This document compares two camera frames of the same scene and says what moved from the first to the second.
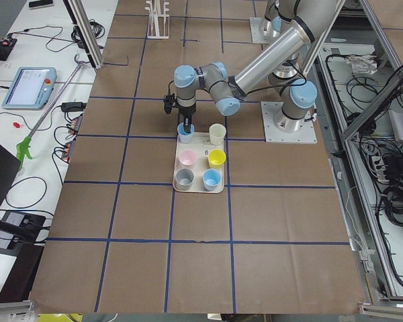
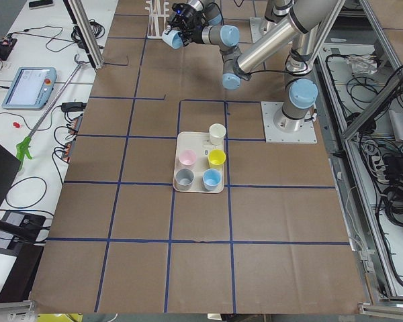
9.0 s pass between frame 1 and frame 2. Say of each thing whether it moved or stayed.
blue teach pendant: stayed
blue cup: stayed
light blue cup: moved
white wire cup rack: stayed
